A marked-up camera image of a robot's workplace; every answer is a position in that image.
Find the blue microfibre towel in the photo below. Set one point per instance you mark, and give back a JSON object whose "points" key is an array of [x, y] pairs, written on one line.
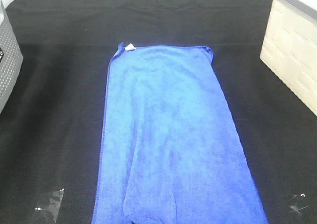
{"points": [[170, 152]]}

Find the cream plastic storage box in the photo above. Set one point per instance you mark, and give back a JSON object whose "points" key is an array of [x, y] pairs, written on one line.
{"points": [[290, 47]]}

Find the grey perforated plastic basket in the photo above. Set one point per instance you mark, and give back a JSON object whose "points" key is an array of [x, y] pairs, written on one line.
{"points": [[11, 58]]}

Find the clear tape strip left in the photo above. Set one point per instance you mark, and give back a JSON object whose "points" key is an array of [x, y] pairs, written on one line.
{"points": [[47, 207]]}

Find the clear tape strip right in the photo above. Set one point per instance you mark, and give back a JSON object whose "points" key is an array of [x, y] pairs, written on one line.
{"points": [[297, 204]]}

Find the clear tape strip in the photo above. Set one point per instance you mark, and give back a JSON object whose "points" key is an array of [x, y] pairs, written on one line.
{"points": [[47, 207], [297, 204]]}

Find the black table cloth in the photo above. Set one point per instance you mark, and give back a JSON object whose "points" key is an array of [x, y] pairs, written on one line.
{"points": [[51, 125]]}

